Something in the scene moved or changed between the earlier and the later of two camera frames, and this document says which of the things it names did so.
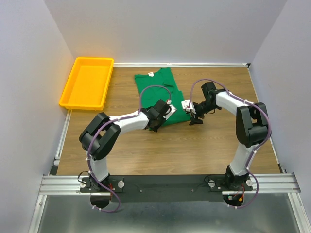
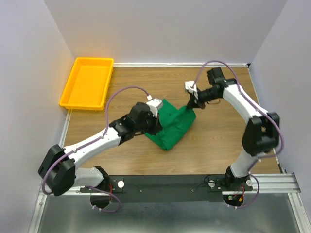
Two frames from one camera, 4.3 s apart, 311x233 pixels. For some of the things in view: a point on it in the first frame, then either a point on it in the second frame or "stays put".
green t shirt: (164, 77) to (175, 124)
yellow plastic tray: (88, 84) stays put
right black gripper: (194, 120) to (193, 102)
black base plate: (163, 188) stays put
